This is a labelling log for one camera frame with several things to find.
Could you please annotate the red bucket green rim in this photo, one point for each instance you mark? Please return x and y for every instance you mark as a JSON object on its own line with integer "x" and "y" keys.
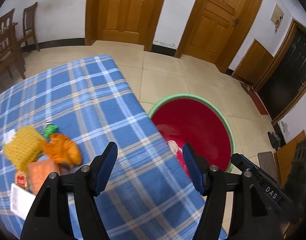
{"x": 190, "y": 118}

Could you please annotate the red snack packet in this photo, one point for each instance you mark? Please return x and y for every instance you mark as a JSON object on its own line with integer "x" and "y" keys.
{"x": 21, "y": 180}

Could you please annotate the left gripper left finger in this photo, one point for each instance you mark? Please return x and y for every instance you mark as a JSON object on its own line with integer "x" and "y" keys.
{"x": 101, "y": 168}

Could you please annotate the wooden chair near table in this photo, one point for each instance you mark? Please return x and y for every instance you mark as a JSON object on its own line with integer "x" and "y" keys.
{"x": 10, "y": 51}

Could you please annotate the white tissue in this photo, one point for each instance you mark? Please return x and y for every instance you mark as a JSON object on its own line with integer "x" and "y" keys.
{"x": 173, "y": 146}

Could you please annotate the right wooden door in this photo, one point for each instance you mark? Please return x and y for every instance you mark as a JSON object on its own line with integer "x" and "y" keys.
{"x": 216, "y": 30}

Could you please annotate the wooden cabinet door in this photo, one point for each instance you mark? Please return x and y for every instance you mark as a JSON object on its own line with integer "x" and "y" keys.
{"x": 254, "y": 65}

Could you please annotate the left wooden door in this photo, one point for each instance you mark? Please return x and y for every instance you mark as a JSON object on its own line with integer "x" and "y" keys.
{"x": 129, "y": 21}

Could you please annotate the white teal carton box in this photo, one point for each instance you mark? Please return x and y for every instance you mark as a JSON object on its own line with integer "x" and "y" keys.
{"x": 21, "y": 201}

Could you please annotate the far wooden chair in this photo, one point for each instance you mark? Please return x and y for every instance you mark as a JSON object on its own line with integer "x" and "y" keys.
{"x": 28, "y": 26}

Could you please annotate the dark doorway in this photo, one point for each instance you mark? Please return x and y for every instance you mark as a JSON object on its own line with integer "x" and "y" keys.
{"x": 284, "y": 83}

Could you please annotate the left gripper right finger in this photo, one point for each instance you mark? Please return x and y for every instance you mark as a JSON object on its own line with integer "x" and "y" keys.
{"x": 198, "y": 169}

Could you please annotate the blue plaid tablecloth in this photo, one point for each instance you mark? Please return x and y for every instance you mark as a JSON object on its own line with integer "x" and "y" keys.
{"x": 148, "y": 195}

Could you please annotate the green small toy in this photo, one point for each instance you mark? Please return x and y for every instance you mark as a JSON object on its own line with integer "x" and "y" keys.
{"x": 50, "y": 129}

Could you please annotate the orange cardboard box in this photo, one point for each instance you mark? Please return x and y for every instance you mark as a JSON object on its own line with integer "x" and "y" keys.
{"x": 38, "y": 171}

